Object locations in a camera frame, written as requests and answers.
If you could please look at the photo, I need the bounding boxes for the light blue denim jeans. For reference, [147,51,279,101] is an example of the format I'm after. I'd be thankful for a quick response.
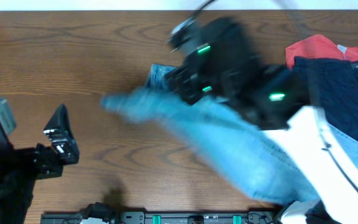
[99,63,358,206]

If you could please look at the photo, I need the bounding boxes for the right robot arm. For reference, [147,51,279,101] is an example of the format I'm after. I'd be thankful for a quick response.
[167,16,358,223]

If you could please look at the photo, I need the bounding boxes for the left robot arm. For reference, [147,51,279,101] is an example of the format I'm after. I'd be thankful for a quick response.
[0,104,80,223]

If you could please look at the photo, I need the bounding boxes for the red folded garment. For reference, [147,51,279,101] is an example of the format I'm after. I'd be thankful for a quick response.
[285,34,358,68]

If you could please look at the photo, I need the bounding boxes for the dark navy folded garment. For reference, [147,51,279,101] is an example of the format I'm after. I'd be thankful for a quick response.
[293,57,358,141]

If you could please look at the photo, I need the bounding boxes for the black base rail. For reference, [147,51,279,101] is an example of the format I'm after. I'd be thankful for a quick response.
[40,202,280,224]

